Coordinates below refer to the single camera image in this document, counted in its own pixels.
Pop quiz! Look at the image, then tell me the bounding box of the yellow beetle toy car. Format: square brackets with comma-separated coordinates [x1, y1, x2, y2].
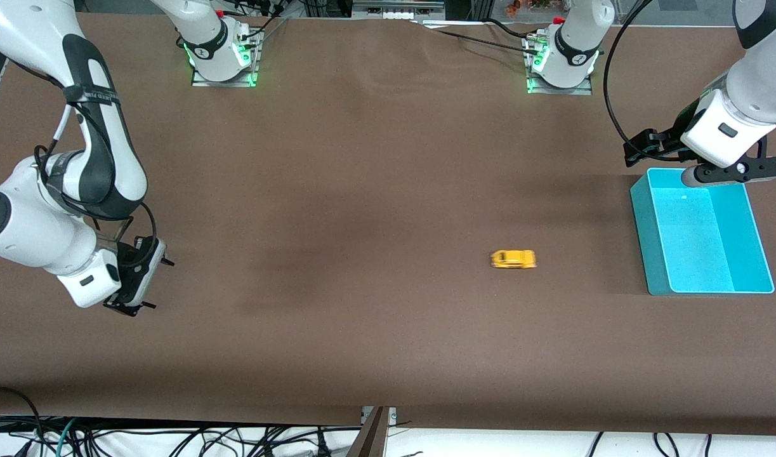
[490, 249, 538, 270]

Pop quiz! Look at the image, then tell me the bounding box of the teal plastic bin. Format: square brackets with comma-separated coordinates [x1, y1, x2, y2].
[629, 168, 776, 296]

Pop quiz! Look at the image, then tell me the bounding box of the orange background object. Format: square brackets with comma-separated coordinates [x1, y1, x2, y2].
[505, 0, 553, 17]

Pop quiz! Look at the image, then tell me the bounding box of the brown table cover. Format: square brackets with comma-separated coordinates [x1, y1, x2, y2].
[0, 11, 776, 437]

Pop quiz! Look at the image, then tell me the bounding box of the grey metal table leg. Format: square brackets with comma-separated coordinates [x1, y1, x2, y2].
[346, 406, 390, 457]

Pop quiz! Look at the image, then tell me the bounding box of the white connector strip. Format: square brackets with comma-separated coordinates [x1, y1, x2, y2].
[352, 0, 447, 21]

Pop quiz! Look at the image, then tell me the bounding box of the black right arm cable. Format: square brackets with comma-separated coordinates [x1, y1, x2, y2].
[34, 102, 159, 255]

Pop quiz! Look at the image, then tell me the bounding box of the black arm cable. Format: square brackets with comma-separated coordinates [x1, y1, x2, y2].
[34, 102, 159, 255]
[603, 0, 655, 148]

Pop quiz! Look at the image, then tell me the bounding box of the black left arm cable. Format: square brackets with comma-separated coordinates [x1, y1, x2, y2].
[603, 0, 655, 148]

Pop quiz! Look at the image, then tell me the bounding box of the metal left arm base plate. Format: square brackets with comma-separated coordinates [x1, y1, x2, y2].
[527, 79, 593, 96]

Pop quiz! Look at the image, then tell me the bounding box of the black looped floor cable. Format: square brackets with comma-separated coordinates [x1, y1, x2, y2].
[0, 386, 46, 457]

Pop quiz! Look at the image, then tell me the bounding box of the teal floor cable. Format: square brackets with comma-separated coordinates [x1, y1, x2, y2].
[55, 418, 79, 457]

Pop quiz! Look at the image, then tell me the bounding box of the short black table cable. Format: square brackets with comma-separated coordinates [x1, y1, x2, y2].
[486, 18, 536, 40]

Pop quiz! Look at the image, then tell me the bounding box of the long black table cable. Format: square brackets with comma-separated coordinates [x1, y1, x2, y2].
[412, 21, 544, 56]

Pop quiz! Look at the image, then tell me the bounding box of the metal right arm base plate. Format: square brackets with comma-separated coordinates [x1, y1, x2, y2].
[191, 67, 258, 88]

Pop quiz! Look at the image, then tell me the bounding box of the black base connector cable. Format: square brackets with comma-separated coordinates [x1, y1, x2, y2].
[239, 0, 290, 42]

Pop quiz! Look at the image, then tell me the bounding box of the silver table bracket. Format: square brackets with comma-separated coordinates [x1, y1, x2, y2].
[361, 406, 398, 427]

